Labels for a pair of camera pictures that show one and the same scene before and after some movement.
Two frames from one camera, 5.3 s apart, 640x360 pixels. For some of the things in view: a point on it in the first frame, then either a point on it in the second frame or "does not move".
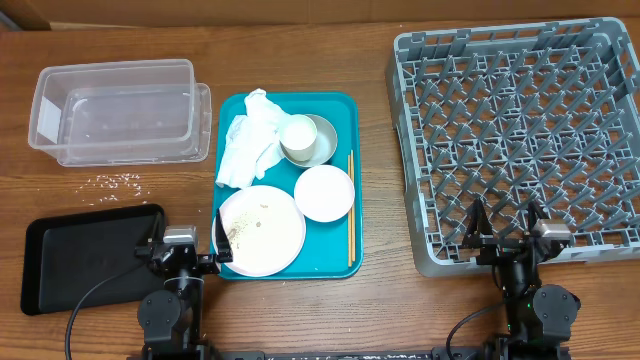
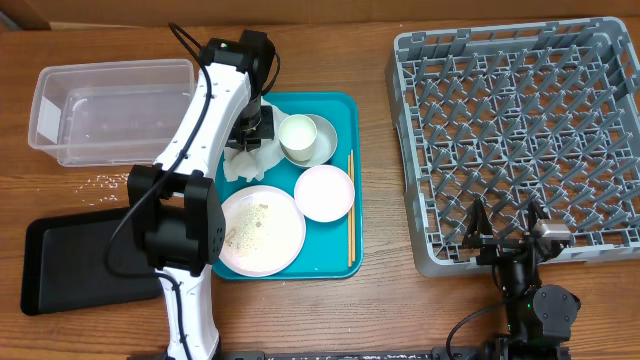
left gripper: [209, 263] to [266, 130]
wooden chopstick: [353, 206] does not move
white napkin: [253, 142] does not move
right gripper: [477, 233] does not move
